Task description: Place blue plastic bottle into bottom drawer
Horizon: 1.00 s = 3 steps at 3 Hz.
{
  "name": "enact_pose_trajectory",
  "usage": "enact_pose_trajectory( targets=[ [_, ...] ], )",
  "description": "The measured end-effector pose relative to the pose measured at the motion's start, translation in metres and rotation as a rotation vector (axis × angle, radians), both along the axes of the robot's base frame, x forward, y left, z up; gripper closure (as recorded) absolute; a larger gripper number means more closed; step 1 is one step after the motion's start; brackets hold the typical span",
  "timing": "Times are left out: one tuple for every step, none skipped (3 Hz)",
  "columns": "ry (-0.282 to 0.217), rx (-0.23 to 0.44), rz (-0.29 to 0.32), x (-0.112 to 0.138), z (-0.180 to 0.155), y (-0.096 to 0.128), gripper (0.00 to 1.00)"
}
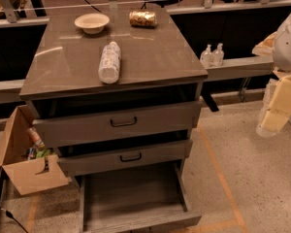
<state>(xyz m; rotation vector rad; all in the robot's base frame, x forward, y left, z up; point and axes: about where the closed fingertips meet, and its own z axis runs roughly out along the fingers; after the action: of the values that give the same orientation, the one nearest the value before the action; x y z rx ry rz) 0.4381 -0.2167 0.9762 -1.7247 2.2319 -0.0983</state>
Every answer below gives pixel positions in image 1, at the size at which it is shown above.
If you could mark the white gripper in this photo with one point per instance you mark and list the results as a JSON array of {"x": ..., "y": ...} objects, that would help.
[{"x": 288, "y": 48}]

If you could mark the clear plastic water bottle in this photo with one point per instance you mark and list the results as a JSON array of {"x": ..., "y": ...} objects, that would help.
[{"x": 109, "y": 66}]

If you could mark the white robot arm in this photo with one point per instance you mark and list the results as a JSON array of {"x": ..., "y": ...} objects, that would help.
[{"x": 278, "y": 45}]

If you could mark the right sanitizer pump bottle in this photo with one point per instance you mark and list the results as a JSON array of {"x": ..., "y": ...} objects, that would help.
[{"x": 218, "y": 55}]

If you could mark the sanitizer pump bottle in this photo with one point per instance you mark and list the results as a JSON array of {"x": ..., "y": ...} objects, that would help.
[
  {"x": 206, "y": 57},
  {"x": 218, "y": 55}
]

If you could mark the left sanitizer pump bottle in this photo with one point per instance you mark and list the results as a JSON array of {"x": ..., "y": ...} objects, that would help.
[{"x": 206, "y": 57}]

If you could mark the grey drawer cabinet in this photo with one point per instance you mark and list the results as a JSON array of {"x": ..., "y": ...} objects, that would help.
[{"x": 124, "y": 98}]

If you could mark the grey bottom drawer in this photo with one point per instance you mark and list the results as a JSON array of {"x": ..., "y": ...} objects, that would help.
[{"x": 145, "y": 199}]

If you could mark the grey middle drawer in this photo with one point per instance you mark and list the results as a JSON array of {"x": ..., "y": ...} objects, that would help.
[{"x": 126, "y": 158}]

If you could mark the white paper bowl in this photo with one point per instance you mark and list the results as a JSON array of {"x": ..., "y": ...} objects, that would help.
[{"x": 92, "y": 23}]

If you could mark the green packet in box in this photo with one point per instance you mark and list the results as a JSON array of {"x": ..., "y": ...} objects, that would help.
[{"x": 43, "y": 153}]

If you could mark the snack tube in box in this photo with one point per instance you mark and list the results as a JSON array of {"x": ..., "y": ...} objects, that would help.
[{"x": 35, "y": 137}]

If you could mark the brown cardboard box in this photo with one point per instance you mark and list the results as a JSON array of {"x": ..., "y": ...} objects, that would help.
[{"x": 27, "y": 176}]

